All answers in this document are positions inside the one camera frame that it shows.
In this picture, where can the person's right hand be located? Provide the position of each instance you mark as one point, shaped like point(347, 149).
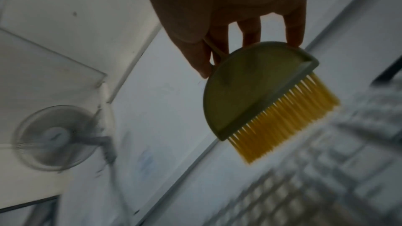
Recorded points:
point(213, 1)

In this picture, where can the green brush yellow bristles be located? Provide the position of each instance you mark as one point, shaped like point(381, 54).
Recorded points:
point(251, 88)

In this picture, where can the white keyboard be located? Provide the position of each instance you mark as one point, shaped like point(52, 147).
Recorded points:
point(329, 170)

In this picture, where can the white wooden frame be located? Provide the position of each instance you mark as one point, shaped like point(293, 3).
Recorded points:
point(188, 165)

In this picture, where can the white wall fan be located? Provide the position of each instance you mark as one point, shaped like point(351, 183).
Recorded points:
point(56, 138)

